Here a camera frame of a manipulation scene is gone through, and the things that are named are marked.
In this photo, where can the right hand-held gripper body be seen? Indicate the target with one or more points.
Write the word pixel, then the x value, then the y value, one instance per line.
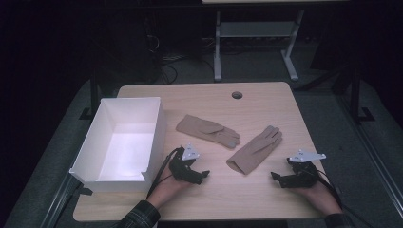
pixel 302 175

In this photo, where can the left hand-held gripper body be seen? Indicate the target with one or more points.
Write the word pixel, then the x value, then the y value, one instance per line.
pixel 180 166

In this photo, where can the plain beige glove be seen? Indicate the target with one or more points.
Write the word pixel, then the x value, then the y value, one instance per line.
pixel 256 150

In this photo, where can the beige glove with grey fingertip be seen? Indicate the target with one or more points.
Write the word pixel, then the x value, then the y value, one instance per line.
pixel 202 129

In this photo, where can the white cardboard box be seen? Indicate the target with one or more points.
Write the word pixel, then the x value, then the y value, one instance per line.
pixel 126 155

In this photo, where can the person's left hand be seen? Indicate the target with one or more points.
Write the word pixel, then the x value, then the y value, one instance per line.
pixel 164 191

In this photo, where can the person's right hand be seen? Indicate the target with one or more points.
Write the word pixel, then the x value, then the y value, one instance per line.
pixel 323 198

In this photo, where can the black metal stand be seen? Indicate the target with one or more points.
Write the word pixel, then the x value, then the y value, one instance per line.
pixel 355 91
pixel 94 95

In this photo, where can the grey metal floor rail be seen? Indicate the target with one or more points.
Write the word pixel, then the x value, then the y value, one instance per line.
pixel 374 155
pixel 58 202

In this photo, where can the grey metal desk frame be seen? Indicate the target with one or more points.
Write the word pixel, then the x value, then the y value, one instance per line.
pixel 253 30

